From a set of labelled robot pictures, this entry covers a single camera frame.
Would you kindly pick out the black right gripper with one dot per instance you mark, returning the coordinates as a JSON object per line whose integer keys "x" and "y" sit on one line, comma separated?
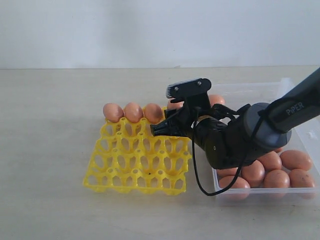
{"x": 179, "y": 121}

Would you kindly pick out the brown egg packed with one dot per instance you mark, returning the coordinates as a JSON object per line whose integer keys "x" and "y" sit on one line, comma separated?
{"x": 153, "y": 113}
{"x": 133, "y": 112}
{"x": 112, "y": 112}
{"x": 174, "y": 105}

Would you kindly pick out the yellow plastic egg tray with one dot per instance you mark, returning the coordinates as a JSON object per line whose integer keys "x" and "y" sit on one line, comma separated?
{"x": 126, "y": 157}

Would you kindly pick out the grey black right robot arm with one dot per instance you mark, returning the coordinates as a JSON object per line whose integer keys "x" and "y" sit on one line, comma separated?
{"x": 233, "y": 138}

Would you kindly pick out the brown egg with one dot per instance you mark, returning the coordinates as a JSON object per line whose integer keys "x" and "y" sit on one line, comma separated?
{"x": 271, "y": 161}
{"x": 296, "y": 159}
{"x": 226, "y": 172}
{"x": 276, "y": 179}
{"x": 216, "y": 99}
{"x": 300, "y": 178}
{"x": 254, "y": 174}
{"x": 240, "y": 183}

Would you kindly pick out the clear plastic container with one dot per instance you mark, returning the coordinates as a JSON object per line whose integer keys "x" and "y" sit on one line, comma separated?
{"x": 305, "y": 138}

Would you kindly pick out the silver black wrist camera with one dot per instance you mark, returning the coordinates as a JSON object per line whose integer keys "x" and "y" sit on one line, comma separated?
{"x": 188, "y": 88}

